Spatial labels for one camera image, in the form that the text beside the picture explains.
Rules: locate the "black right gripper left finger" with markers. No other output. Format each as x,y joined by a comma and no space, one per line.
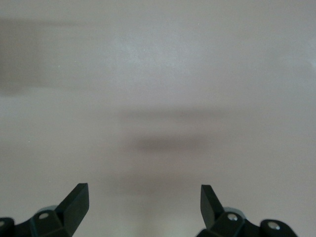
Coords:
74,212

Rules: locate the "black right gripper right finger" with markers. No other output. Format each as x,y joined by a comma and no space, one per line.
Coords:
212,214

